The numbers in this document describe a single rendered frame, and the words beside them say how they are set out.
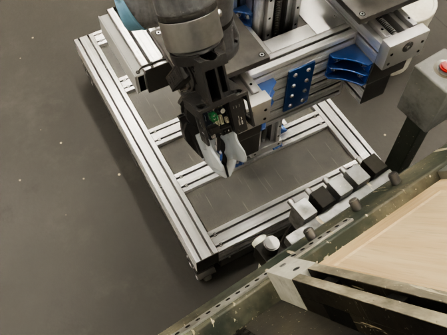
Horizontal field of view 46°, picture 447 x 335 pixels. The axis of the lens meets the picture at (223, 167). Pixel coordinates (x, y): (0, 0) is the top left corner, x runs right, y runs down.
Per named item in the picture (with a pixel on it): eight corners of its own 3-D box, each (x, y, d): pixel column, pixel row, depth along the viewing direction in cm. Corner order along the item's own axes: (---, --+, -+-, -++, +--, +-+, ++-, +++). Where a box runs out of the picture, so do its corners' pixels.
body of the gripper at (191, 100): (207, 152, 68) (183, 66, 62) (183, 128, 75) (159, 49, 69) (258, 129, 70) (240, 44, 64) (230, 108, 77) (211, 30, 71)
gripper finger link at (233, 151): (241, 190, 75) (227, 135, 71) (223, 173, 80) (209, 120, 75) (260, 181, 76) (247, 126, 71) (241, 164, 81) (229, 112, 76)
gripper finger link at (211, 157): (222, 199, 75) (207, 144, 70) (205, 181, 79) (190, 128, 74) (241, 190, 75) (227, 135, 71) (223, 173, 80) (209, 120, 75)
